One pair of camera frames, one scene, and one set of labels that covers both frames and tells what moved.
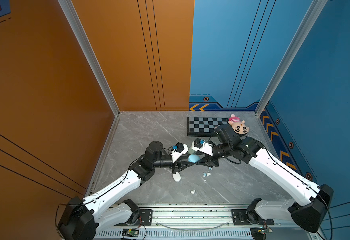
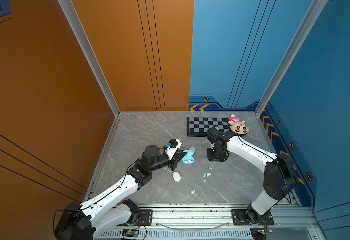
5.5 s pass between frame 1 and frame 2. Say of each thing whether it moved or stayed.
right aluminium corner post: stayed
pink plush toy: stayed
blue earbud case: moved
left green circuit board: stayed
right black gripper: moved
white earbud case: stayed
